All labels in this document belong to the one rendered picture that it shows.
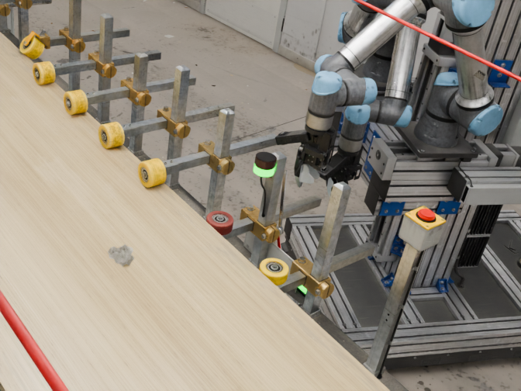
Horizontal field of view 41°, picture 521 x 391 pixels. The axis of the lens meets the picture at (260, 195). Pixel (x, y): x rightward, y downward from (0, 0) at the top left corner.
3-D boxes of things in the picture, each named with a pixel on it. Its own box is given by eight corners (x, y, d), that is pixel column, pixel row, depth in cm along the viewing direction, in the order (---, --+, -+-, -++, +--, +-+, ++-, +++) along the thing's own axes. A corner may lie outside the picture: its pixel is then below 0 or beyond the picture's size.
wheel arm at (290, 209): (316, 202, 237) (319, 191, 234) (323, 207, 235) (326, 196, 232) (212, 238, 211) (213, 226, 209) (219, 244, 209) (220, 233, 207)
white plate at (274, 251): (244, 245, 231) (249, 220, 225) (296, 292, 215) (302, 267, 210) (243, 245, 230) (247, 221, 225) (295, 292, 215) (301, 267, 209)
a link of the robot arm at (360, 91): (360, 67, 203) (329, 68, 198) (382, 84, 195) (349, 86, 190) (355, 91, 207) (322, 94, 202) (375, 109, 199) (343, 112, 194)
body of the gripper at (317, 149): (319, 174, 200) (327, 136, 193) (292, 162, 203) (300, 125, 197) (330, 164, 206) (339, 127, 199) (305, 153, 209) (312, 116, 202)
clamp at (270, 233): (251, 217, 223) (253, 204, 221) (278, 240, 215) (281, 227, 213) (237, 222, 220) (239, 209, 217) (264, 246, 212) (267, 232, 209)
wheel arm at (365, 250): (364, 250, 222) (367, 240, 220) (372, 257, 220) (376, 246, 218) (258, 296, 197) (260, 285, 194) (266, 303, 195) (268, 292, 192)
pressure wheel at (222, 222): (219, 237, 216) (223, 205, 210) (234, 251, 212) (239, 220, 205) (197, 244, 212) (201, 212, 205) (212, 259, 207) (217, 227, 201)
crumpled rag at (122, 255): (106, 246, 188) (106, 239, 187) (132, 244, 190) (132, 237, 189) (109, 267, 181) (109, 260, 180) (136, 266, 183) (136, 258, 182)
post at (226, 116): (211, 230, 243) (229, 105, 217) (216, 236, 241) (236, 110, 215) (202, 233, 241) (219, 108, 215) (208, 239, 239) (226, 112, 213)
